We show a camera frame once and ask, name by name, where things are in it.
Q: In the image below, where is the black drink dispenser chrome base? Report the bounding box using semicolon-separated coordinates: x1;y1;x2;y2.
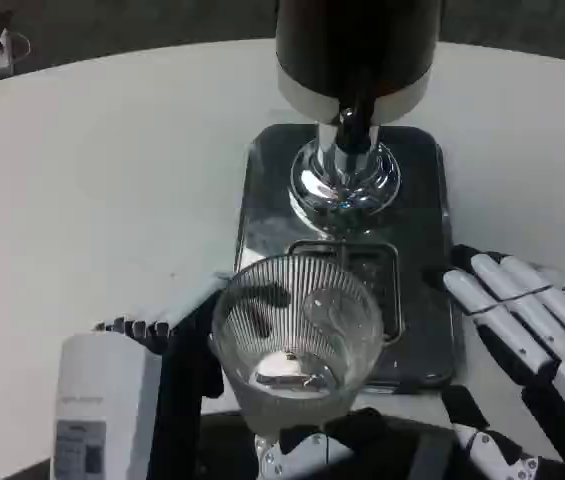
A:
273;0;444;237

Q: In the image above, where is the steel drip tray grid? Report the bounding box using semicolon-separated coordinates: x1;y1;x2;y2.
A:
285;239;407;347

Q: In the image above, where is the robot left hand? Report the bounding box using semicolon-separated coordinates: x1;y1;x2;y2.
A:
50;271;388;480

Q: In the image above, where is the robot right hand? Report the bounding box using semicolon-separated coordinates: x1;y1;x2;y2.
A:
440;243;565;480

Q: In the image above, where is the black dispenser tap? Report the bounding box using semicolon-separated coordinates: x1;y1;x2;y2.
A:
336;67;381;154

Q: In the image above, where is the clear ribbed glass cup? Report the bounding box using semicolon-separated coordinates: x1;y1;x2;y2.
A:
210;253;386;452

